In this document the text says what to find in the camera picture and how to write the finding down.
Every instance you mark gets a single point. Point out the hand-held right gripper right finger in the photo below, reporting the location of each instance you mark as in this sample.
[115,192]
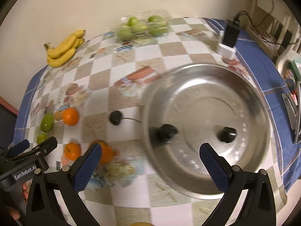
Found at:
[214,167]

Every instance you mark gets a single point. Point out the clear plastic clamshell container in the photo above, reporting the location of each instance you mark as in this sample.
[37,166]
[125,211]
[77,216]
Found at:
[164,14]

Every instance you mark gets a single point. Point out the green mango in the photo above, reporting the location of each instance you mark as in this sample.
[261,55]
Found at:
[47,122]
[42,137]

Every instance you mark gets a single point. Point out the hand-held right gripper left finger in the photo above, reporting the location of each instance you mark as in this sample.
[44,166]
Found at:
[88,167]

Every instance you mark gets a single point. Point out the round metal bowl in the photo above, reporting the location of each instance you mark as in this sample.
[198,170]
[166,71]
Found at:
[207,98]

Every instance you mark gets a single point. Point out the black power bank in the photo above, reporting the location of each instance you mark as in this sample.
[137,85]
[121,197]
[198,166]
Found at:
[231,34]

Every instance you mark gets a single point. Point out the yellow banana bunch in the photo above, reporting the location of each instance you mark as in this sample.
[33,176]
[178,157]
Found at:
[61,56]

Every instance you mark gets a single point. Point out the yellow round fruit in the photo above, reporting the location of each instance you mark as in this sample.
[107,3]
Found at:
[141,224]

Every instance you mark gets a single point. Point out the red-brown chair back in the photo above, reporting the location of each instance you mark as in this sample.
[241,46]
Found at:
[7,106]

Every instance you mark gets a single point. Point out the white shelf unit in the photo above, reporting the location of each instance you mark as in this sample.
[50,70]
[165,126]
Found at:
[261,11]

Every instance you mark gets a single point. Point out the small brown fruit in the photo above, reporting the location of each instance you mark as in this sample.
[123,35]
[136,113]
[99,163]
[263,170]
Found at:
[58,115]

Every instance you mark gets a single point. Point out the person's left hand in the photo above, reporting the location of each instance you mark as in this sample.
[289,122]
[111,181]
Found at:
[25,191]

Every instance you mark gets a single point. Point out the white plastic basket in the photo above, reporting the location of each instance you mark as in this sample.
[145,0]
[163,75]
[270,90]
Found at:
[282,61]

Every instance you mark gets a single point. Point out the checkered printed tablecloth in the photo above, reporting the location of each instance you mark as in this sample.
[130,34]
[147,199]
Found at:
[164,47]

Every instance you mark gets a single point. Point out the colourful box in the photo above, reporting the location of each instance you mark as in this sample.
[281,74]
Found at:
[289,80]

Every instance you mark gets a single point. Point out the orange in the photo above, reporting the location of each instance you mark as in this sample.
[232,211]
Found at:
[70,116]
[72,150]
[107,154]

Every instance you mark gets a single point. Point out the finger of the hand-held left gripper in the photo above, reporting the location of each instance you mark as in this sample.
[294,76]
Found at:
[18,147]
[47,143]

